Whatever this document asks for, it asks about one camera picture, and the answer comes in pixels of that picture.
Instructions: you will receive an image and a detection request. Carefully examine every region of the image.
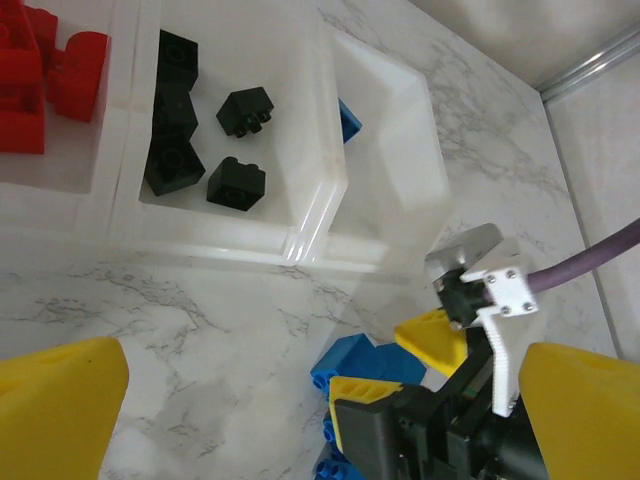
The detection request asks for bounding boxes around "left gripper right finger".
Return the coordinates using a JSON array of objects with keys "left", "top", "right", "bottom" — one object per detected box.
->
[{"left": 519, "top": 342, "right": 640, "bottom": 480}]

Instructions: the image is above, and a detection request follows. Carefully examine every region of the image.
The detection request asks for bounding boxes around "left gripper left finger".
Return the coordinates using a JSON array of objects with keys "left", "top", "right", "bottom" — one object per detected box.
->
[{"left": 0, "top": 337, "right": 131, "bottom": 480}]

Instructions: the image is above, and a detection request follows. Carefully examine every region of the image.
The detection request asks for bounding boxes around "blue lego brick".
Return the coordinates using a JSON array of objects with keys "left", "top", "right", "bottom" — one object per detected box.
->
[
  {"left": 309, "top": 333, "right": 384, "bottom": 401},
  {"left": 337, "top": 97, "right": 362, "bottom": 146},
  {"left": 313, "top": 449, "right": 366, "bottom": 480},
  {"left": 322, "top": 409, "right": 344, "bottom": 454},
  {"left": 372, "top": 342, "right": 429, "bottom": 389}
]

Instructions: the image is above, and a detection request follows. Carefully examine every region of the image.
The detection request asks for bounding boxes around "black lego brick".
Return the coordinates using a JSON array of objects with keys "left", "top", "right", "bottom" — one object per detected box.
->
[
  {"left": 152, "top": 82, "right": 197, "bottom": 139},
  {"left": 143, "top": 130, "right": 207, "bottom": 197},
  {"left": 157, "top": 28, "right": 200, "bottom": 94},
  {"left": 215, "top": 86, "right": 275, "bottom": 139},
  {"left": 205, "top": 155, "right": 268, "bottom": 214}
]

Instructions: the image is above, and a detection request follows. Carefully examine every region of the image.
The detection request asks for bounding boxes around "red lego brick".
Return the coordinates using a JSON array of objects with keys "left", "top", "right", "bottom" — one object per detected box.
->
[
  {"left": 0, "top": 0, "right": 31, "bottom": 51},
  {"left": 22, "top": 3, "right": 60, "bottom": 51},
  {"left": 47, "top": 30, "right": 112, "bottom": 124},
  {"left": 0, "top": 47, "right": 47, "bottom": 156}
]

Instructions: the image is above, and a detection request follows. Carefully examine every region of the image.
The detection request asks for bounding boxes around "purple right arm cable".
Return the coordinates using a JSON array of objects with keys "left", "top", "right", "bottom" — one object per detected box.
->
[{"left": 527, "top": 217, "right": 640, "bottom": 304}]

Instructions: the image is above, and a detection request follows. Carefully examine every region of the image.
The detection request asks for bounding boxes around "aluminium frame post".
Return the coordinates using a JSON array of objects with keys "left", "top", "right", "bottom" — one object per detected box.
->
[{"left": 539, "top": 23, "right": 640, "bottom": 101}]

